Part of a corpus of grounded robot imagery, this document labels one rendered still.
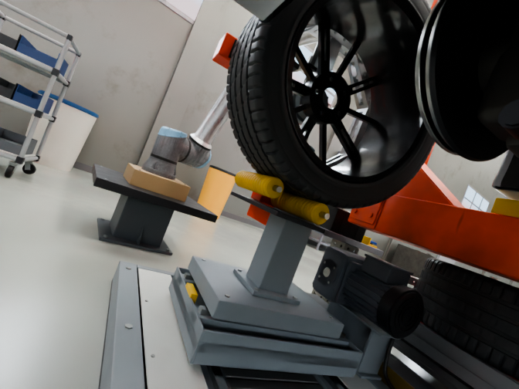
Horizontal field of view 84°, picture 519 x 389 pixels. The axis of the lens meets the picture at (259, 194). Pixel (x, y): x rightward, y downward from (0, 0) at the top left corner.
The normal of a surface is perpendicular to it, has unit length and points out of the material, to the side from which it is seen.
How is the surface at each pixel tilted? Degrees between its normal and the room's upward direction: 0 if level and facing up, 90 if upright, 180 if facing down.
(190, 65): 90
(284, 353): 90
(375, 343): 90
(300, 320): 90
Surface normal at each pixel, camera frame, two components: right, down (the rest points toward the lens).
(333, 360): 0.41, 0.15
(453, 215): -0.84, -0.33
